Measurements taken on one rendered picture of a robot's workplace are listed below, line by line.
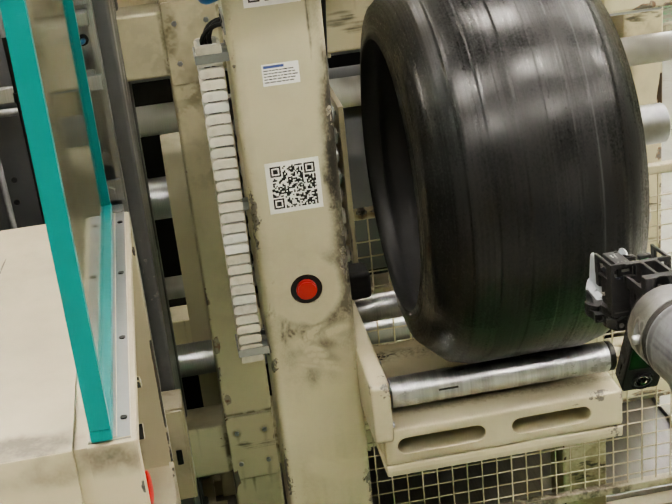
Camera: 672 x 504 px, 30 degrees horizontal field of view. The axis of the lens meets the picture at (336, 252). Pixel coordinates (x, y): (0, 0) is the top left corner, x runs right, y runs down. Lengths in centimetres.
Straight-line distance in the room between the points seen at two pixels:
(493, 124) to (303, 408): 56
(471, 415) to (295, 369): 27
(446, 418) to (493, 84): 51
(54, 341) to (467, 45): 66
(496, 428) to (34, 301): 76
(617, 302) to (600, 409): 49
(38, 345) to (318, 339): 63
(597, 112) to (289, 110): 41
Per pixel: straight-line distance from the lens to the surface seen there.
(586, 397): 188
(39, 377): 124
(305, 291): 179
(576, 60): 164
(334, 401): 189
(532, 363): 185
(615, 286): 142
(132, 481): 112
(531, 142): 159
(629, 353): 143
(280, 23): 167
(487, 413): 184
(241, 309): 181
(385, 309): 206
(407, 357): 212
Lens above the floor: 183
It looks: 24 degrees down
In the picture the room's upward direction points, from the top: 6 degrees counter-clockwise
